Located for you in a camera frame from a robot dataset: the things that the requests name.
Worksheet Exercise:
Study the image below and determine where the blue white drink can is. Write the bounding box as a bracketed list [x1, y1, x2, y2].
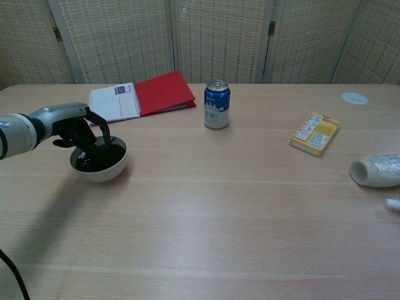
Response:
[204, 80, 231, 130]

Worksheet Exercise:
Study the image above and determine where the red spiral notebook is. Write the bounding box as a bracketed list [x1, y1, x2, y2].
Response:
[88, 70, 197, 126]

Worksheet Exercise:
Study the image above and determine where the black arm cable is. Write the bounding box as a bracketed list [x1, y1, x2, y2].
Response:
[0, 248, 31, 300]

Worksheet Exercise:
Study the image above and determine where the white bowl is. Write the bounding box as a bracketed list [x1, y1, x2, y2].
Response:
[69, 136, 129, 184]

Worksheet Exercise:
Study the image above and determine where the woven folding screen panel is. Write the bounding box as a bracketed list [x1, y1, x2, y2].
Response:
[170, 0, 276, 84]
[331, 0, 400, 85]
[46, 0, 179, 84]
[0, 0, 74, 91]
[256, 0, 365, 84]

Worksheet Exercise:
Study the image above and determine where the yellow cardboard box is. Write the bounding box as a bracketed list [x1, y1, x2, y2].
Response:
[288, 112, 341, 158]

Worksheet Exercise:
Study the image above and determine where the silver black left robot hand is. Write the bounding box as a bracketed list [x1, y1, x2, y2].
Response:
[27, 102, 116, 154]

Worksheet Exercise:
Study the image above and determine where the cream squeeze bottle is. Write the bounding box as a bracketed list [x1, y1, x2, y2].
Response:
[349, 152, 400, 188]

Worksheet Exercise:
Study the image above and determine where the white round table cap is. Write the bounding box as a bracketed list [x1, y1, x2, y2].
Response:
[341, 91, 369, 105]

